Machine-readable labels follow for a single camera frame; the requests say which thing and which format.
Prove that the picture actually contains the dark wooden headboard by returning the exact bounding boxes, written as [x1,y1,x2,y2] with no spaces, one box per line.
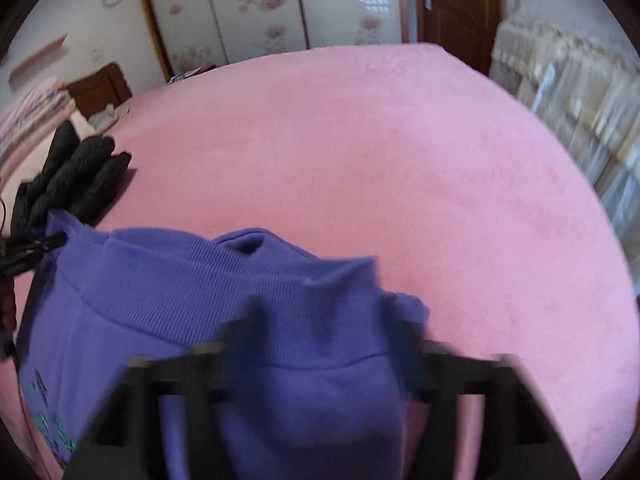
[64,63,132,118]

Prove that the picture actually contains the brown wooden door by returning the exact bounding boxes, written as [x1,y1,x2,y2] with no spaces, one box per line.
[416,0,501,75]

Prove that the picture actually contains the purple zip hoodie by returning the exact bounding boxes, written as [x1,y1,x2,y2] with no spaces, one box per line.
[17,211,428,479]

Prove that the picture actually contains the floral sliding wardrobe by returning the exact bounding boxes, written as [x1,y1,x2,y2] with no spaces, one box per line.
[143,0,409,79]

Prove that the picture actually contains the pink bed blanket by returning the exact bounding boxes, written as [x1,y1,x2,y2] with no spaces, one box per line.
[0,41,640,480]

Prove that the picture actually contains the black puffer jacket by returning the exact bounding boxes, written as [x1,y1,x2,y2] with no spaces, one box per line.
[10,119,132,236]

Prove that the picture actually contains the folded floral quilts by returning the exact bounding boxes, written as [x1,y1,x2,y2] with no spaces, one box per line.
[1,77,76,181]

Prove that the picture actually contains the cream lace covered furniture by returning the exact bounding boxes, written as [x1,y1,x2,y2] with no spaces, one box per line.
[489,0,639,276]

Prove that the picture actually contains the pink wall shelf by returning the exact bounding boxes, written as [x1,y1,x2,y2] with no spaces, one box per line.
[9,34,68,89]

